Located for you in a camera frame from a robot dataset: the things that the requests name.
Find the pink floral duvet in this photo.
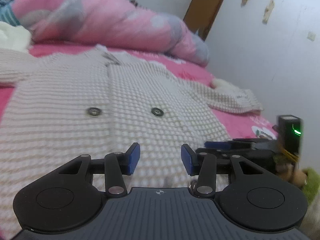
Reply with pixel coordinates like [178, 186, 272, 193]
[10, 0, 209, 66]

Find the brown wooden door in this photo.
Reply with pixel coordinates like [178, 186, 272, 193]
[183, 0, 223, 40]

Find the white fleece blanket pile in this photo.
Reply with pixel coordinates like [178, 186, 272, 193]
[0, 22, 31, 53]

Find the cream knit cardigan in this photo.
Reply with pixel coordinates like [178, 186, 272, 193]
[1, 48, 263, 238]

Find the person's right hand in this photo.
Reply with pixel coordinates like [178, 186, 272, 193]
[279, 164, 308, 188]

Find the teal striped cloth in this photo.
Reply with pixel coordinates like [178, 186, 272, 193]
[0, 1, 21, 27]

